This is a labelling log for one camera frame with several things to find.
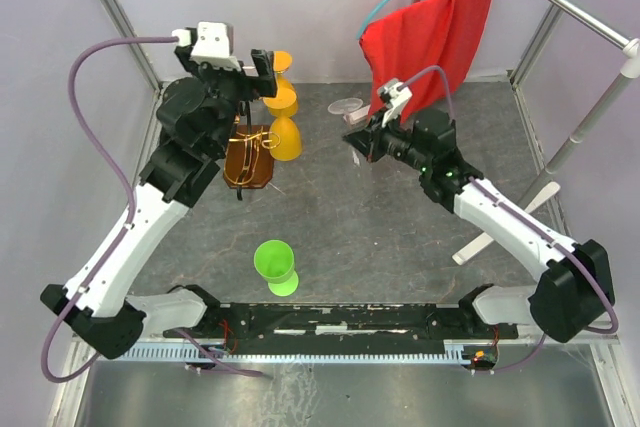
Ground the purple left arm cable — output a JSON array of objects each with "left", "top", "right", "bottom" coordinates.
[{"left": 40, "top": 35, "right": 264, "bottom": 383}]

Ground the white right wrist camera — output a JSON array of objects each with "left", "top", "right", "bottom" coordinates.
[{"left": 367, "top": 78, "right": 412, "bottom": 132}]

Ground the red cloth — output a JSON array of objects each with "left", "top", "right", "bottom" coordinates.
[{"left": 359, "top": 0, "right": 492, "bottom": 114}]

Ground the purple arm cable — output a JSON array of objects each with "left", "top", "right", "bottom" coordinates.
[
  {"left": 399, "top": 65, "right": 619, "bottom": 378},
  {"left": 40, "top": 35, "right": 264, "bottom": 383}
]

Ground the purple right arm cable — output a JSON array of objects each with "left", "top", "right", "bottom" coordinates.
[{"left": 399, "top": 65, "right": 619, "bottom": 378}]

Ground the clear wine glass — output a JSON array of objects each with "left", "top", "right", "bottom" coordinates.
[{"left": 327, "top": 96, "right": 364, "bottom": 168}]

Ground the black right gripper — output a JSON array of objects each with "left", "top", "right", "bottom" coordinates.
[{"left": 342, "top": 106, "right": 429, "bottom": 174}]

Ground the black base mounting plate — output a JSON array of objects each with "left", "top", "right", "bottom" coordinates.
[{"left": 186, "top": 303, "right": 517, "bottom": 354}]

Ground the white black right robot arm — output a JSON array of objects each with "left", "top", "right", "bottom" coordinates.
[{"left": 364, "top": 110, "right": 619, "bottom": 343}]

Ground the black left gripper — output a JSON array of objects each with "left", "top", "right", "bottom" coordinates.
[{"left": 178, "top": 46, "right": 278, "bottom": 154}]

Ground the gold wire wine glass rack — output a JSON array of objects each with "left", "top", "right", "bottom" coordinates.
[{"left": 223, "top": 124, "right": 280, "bottom": 201}]

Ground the white cable duct rail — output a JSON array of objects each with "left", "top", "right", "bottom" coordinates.
[{"left": 117, "top": 341, "right": 480, "bottom": 366}]

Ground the green plastic goblet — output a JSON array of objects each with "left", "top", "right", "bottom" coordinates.
[{"left": 253, "top": 240, "right": 299, "bottom": 297}]

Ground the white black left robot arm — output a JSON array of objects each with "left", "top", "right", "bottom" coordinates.
[{"left": 41, "top": 46, "right": 292, "bottom": 359}]

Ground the orange plastic goblet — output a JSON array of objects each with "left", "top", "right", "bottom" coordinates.
[
  {"left": 273, "top": 50, "right": 294, "bottom": 93},
  {"left": 263, "top": 87, "right": 303, "bottom": 162}
]

